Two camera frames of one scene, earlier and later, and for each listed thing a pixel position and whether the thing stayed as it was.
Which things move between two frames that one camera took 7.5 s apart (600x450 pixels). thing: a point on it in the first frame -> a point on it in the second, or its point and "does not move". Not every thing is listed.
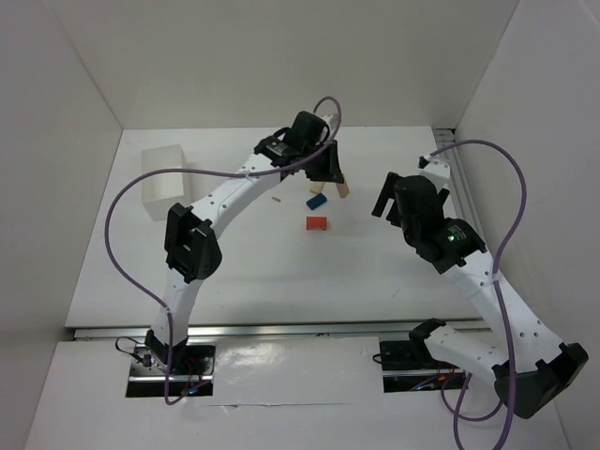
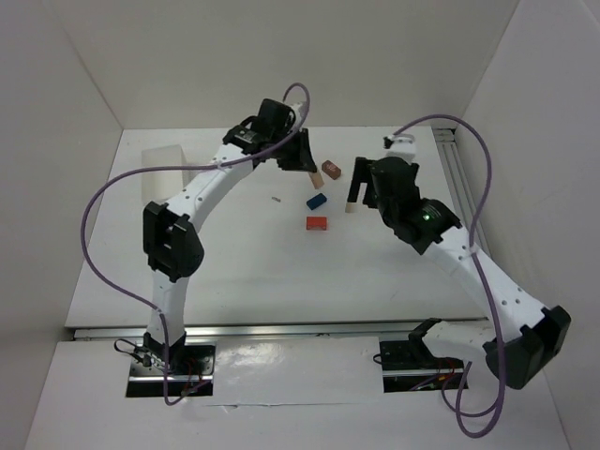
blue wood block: [316, 201] does not move
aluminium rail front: [312, 329] does not move
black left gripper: [325, 168] -> [294, 151]
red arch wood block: [317, 221] does not move
